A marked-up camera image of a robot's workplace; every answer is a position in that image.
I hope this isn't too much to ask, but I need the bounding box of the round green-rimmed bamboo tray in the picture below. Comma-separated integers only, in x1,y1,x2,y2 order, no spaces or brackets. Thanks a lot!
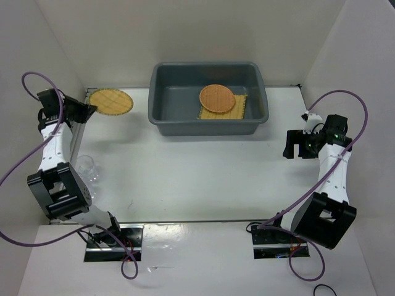
88,88,134,116

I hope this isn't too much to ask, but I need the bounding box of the square woven bamboo tray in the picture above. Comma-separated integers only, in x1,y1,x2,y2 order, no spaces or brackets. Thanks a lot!
197,94,247,120

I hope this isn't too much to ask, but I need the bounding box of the round orange bamboo tray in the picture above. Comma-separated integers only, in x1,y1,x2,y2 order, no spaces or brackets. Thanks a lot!
199,84,236,113

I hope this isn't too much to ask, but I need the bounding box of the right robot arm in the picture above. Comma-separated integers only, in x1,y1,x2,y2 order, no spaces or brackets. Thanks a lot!
270,113,357,249

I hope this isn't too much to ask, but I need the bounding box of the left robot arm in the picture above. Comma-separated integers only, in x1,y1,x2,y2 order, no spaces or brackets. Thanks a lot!
27,89,123,247

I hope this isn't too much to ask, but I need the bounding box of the grey plastic bin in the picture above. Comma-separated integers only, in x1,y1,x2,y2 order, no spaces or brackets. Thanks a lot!
148,61,269,136

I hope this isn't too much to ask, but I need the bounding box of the clear plastic cup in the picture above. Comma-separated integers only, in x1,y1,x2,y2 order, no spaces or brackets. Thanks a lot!
75,155,99,182

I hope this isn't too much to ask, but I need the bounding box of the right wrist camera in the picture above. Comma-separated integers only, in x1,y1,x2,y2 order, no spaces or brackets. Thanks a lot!
301,111,323,134

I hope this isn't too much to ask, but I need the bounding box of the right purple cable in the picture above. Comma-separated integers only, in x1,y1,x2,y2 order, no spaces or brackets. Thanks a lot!
256,89,368,282

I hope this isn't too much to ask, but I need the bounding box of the purple cable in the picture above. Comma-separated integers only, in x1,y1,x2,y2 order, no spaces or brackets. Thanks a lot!
0,72,143,280
256,89,368,282

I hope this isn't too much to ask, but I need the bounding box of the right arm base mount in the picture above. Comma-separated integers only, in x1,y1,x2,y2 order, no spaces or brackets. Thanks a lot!
246,221,310,260

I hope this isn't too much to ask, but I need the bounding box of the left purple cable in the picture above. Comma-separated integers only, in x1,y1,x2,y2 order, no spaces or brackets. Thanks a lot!
0,72,143,280

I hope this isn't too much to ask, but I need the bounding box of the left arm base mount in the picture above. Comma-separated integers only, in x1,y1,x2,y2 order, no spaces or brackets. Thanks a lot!
78,224,144,263

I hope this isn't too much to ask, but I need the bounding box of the black cable loop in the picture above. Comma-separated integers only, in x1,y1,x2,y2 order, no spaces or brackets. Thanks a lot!
314,284,338,296

